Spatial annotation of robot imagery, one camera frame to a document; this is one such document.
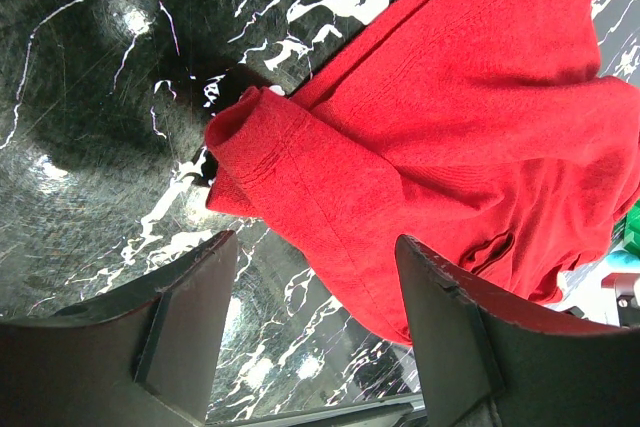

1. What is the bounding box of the red t shirt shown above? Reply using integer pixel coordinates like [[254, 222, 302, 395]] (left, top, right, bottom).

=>
[[205, 0, 639, 344]]

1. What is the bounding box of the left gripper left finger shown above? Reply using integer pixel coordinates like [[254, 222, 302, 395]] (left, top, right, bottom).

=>
[[1, 231, 238, 426]]

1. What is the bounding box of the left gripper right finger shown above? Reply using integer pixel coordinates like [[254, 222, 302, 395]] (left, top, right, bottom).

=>
[[395, 235, 639, 426]]

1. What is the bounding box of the green plastic bin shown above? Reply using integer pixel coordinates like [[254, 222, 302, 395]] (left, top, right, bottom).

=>
[[606, 202, 639, 273]]

